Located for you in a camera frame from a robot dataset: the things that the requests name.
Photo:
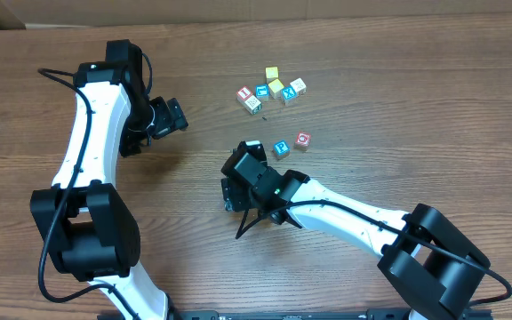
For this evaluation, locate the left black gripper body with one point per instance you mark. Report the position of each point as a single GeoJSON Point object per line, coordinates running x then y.
{"type": "Point", "coordinates": [177, 116]}

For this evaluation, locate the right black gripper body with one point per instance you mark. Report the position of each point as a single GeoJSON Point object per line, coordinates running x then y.
{"type": "Point", "coordinates": [230, 191]}

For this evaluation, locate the blue P letter block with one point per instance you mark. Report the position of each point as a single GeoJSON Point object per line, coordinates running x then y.
{"type": "Point", "coordinates": [281, 149]}

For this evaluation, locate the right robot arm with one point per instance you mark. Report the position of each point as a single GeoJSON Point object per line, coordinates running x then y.
{"type": "Point", "coordinates": [430, 263]}

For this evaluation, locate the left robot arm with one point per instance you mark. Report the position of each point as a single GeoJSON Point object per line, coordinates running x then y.
{"type": "Point", "coordinates": [91, 239]}

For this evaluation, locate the red O letter block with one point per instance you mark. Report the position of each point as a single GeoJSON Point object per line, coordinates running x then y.
{"type": "Point", "coordinates": [302, 141]}

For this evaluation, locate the red I letter block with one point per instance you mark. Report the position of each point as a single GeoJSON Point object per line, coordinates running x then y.
{"type": "Point", "coordinates": [243, 94]}

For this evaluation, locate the white green patterned block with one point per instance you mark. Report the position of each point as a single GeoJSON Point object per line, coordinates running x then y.
{"type": "Point", "coordinates": [253, 105]}

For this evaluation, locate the blue L letter block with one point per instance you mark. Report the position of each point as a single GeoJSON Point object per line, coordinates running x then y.
{"type": "Point", "coordinates": [262, 92]}

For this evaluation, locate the blue X letter block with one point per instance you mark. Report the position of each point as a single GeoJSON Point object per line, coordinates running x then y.
{"type": "Point", "coordinates": [289, 95]}

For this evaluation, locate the yellow block near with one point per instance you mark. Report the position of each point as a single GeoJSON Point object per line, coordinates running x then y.
{"type": "Point", "coordinates": [275, 88]}

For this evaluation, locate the yellow block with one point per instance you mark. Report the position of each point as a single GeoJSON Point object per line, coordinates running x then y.
{"type": "Point", "coordinates": [271, 74]}
{"type": "Point", "coordinates": [275, 88]}

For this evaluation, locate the white patterned block far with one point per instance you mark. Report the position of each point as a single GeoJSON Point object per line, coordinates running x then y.
{"type": "Point", "coordinates": [299, 86]}

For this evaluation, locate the yellow block far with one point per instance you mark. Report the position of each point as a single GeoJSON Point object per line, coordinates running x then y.
{"type": "Point", "coordinates": [271, 74]}

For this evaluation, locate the cardboard box edge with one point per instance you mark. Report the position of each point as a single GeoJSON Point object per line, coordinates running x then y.
{"type": "Point", "coordinates": [21, 13]}

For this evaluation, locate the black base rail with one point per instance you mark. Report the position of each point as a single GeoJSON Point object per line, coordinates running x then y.
{"type": "Point", "coordinates": [370, 314]}

